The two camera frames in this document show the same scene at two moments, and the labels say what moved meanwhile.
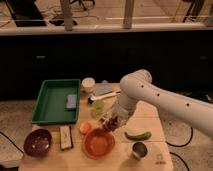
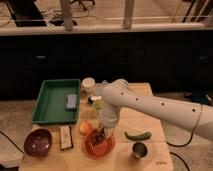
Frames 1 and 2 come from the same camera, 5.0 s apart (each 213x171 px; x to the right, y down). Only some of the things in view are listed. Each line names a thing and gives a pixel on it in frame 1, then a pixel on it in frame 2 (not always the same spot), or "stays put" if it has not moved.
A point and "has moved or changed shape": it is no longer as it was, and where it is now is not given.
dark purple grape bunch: [110, 124] has moved or changed shape
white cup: [88, 84] stays put
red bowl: [98, 143] stays put
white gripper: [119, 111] → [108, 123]
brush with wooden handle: [91, 99] stays put
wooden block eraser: [66, 141] stays put
